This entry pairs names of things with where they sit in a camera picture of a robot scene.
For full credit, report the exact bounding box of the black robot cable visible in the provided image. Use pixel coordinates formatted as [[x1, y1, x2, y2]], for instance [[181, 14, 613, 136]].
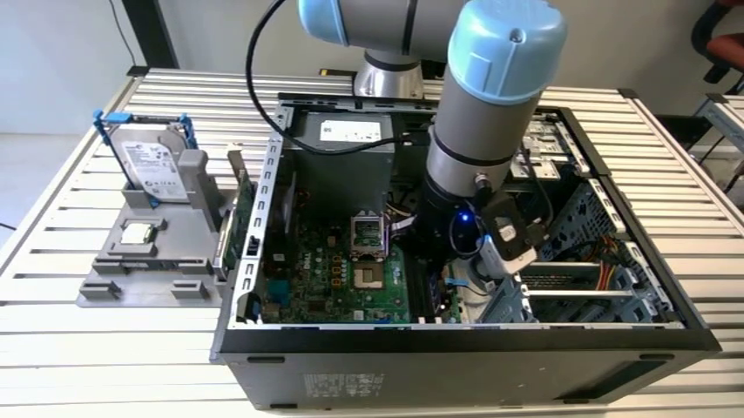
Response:
[[246, 0, 412, 157]]

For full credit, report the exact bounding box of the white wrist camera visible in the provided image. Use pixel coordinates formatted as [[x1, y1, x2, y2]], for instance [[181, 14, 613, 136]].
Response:
[[476, 234, 539, 277]]

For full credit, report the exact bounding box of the black open PC case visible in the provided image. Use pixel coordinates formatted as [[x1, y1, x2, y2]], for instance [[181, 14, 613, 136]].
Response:
[[209, 91, 723, 411]]

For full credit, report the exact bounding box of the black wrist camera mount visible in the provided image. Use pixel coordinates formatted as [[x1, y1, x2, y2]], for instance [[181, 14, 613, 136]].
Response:
[[480, 198, 549, 263]]

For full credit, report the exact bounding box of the grey parts rack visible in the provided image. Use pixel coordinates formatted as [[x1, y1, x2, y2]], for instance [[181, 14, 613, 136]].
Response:
[[75, 151, 235, 311]]

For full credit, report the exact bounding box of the black upright post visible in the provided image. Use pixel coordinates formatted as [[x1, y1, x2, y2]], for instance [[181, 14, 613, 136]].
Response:
[[126, 0, 181, 78]]

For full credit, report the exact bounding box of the black RAM slot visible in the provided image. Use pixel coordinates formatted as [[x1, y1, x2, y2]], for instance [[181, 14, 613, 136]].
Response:
[[406, 259, 418, 323], [412, 260, 426, 323], [418, 266, 433, 323]]

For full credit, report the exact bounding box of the hard disk in blue carrier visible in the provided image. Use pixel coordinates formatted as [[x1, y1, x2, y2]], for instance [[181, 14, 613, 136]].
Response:
[[91, 111, 201, 209]]

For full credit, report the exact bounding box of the CPU socket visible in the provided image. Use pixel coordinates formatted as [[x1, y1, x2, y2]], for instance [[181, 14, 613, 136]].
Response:
[[352, 255, 390, 292]]

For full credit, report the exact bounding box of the grey power supply unit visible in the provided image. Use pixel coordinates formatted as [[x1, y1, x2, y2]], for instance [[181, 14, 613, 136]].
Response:
[[282, 111, 398, 221]]

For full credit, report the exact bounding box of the grey metal drive cage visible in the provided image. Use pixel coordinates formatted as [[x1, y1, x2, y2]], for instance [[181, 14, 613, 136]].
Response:
[[505, 111, 577, 228]]

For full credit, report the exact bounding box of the green graphics card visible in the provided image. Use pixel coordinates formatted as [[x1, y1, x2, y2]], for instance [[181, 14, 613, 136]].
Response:
[[211, 142, 262, 282]]

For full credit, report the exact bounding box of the green motherboard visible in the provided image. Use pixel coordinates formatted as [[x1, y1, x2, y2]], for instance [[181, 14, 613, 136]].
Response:
[[258, 217, 466, 326]]

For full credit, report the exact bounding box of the metal disk bay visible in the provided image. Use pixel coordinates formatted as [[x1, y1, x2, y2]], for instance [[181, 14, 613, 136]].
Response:
[[481, 260, 664, 326]]

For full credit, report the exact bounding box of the orange yellow wire bundle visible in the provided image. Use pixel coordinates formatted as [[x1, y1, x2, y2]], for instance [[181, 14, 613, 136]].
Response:
[[591, 236, 623, 292]]

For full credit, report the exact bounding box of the metal socket cover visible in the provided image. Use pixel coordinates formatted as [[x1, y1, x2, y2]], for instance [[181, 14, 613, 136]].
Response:
[[349, 210, 390, 259]]

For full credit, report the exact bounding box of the red black office chair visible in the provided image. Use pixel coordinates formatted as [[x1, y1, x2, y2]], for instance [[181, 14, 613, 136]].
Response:
[[691, 0, 744, 86]]

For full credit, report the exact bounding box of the silver CPU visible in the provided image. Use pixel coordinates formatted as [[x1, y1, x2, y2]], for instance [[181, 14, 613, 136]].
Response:
[[118, 225, 155, 248]]

